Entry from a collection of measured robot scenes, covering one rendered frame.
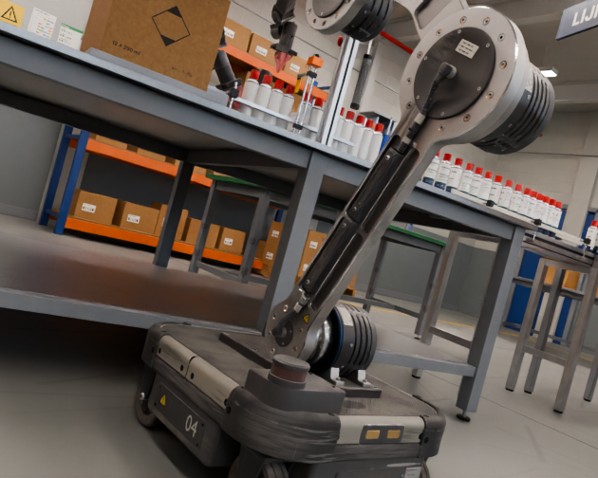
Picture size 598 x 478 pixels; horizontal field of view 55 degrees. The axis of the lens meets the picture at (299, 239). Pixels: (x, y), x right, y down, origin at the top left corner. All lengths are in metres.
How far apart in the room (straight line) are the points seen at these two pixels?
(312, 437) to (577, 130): 9.61
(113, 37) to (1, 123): 4.68
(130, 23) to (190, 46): 0.17
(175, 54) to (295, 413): 1.01
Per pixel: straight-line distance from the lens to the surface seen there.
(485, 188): 2.89
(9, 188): 6.25
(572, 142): 10.37
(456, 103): 1.03
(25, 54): 1.55
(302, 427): 1.03
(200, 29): 1.67
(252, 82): 2.15
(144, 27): 1.61
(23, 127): 6.25
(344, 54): 2.19
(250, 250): 3.44
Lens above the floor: 0.53
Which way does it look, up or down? level
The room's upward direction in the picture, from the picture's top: 15 degrees clockwise
